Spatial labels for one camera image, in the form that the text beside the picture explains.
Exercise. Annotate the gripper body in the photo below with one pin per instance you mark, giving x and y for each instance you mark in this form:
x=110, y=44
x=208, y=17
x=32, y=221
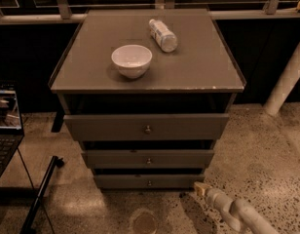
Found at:
x=210, y=195

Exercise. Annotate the grey drawer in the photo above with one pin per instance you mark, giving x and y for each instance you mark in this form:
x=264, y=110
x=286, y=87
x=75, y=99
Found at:
x=148, y=159
x=147, y=178
x=146, y=126

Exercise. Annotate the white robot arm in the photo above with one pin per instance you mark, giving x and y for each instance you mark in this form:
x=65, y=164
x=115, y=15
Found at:
x=238, y=214

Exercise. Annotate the dark grey drawer cabinet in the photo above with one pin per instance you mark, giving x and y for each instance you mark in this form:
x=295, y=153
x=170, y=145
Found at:
x=198, y=77

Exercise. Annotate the white ceramic bowl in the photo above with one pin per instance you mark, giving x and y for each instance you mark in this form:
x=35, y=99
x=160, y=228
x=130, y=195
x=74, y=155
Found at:
x=132, y=61

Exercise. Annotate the white diagonal pipe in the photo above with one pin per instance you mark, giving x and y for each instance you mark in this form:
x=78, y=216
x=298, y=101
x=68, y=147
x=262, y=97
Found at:
x=285, y=84

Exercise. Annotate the clear plastic water bottle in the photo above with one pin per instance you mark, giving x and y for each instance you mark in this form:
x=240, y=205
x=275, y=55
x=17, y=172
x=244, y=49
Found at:
x=164, y=37

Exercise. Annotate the black stand leg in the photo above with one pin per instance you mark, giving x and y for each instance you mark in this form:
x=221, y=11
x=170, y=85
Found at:
x=55, y=162

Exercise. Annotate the open black laptop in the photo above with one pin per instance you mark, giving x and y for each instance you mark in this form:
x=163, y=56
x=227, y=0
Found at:
x=11, y=127

